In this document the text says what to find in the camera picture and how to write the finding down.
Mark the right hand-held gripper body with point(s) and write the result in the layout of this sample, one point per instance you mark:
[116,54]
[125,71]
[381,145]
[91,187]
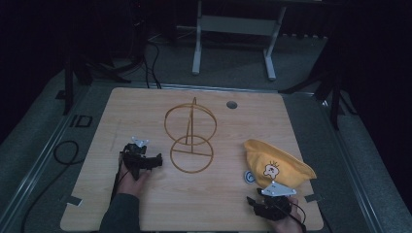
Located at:
[275,202]

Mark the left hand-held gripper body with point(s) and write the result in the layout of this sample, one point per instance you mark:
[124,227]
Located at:
[136,158]

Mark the yellow hat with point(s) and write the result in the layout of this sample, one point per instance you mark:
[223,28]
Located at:
[275,161]

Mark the person's right hand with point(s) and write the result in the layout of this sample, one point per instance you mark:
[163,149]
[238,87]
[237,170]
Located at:
[290,223]

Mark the person's left hand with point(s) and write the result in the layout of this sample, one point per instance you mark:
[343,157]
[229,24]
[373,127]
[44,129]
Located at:
[134,184]

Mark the small round white badge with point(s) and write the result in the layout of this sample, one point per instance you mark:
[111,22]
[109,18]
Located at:
[249,177]

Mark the grey tape piece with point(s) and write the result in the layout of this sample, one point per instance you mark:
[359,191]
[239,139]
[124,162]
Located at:
[74,201]
[313,197]

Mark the grey table grommet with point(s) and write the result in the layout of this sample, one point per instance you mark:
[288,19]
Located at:
[232,105]

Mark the black metal stand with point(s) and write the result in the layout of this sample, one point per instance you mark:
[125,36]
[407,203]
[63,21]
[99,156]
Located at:
[69,81]
[333,90]

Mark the white desk frame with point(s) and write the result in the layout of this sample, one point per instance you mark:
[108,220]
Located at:
[239,26]

